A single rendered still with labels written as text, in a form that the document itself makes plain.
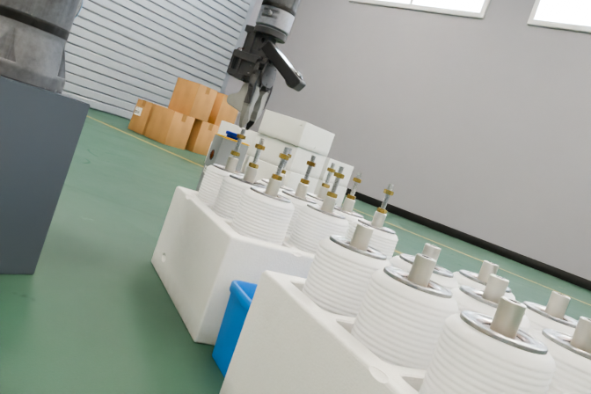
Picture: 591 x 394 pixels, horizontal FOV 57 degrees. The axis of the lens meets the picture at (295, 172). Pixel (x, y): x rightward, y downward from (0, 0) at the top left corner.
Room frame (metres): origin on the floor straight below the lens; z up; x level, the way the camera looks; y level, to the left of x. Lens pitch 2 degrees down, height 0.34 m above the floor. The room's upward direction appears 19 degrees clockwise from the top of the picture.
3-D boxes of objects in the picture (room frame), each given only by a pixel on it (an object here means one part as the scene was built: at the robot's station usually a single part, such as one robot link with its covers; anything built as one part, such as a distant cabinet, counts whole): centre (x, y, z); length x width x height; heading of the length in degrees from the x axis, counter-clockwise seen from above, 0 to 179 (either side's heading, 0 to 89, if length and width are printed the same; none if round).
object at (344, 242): (0.68, -0.11, 0.25); 0.08 x 0.08 x 0.01
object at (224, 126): (4.32, 0.41, 0.27); 0.39 x 0.39 x 0.18; 56
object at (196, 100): (5.00, 1.10, 0.45); 0.30 x 0.24 x 0.30; 55
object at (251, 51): (1.17, 0.15, 0.50); 0.09 x 0.08 x 0.12; 72
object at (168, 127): (4.88, 1.19, 0.15); 0.30 x 0.24 x 0.30; 52
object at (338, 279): (0.68, -0.11, 0.16); 0.10 x 0.10 x 0.18
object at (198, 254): (1.11, -0.02, 0.09); 0.39 x 0.39 x 0.18; 27
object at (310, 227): (1.01, -0.08, 0.16); 0.10 x 0.10 x 0.18
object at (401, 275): (0.58, -0.16, 0.25); 0.08 x 0.08 x 0.01
